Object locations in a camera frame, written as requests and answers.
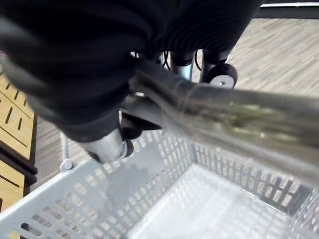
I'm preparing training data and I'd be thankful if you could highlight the dark shelf base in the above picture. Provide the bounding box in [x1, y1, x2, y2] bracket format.
[253, 0, 319, 19]

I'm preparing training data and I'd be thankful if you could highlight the grey basket handle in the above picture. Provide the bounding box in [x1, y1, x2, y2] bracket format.
[60, 133, 73, 173]

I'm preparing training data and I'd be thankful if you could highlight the right robot hand black cloth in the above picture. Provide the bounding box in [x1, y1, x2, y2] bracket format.
[0, 0, 263, 163]

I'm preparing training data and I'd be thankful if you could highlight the grey perforated plastic basket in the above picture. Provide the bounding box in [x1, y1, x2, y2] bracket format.
[0, 130, 319, 239]

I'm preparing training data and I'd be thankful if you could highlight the green vegetable stalk bundle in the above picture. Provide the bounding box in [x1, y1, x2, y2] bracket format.
[123, 71, 319, 176]

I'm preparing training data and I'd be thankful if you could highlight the wooden slotted shelf unit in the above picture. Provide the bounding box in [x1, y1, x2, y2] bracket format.
[0, 71, 38, 214]

